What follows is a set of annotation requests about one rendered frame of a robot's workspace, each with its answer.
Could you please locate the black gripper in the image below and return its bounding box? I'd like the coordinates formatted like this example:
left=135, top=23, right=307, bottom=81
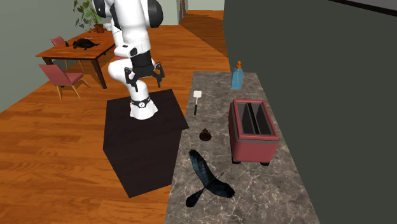
left=123, top=50, right=165, bottom=93

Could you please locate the brown wooden table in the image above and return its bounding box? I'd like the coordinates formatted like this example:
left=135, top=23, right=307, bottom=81
left=34, top=0, right=117, bottom=90

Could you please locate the dark robot stand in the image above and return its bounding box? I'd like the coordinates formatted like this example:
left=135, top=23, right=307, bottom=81
left=102, top=88, right=190, bottom=199

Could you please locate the pink chair with wooden legs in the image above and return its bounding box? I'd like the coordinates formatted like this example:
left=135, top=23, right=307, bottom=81
left=38, top=64, right=92, bottom=101
left=50, top=36, right=85, bottom=73

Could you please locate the blue bottle with orange top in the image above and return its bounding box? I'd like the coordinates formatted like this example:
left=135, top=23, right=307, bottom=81
left=230, top=60, right=244, bottom=90

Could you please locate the black bird figure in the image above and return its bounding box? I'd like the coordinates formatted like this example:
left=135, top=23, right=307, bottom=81
left=185, top=149, right=236, bottom=208

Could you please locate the red toaster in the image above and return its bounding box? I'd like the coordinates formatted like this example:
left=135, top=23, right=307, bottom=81
left=228, top=98, right=280, bottom=167

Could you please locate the white spatula with black handle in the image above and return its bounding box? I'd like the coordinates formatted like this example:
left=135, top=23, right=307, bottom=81
left=193, top=90, right=204, bottom=116

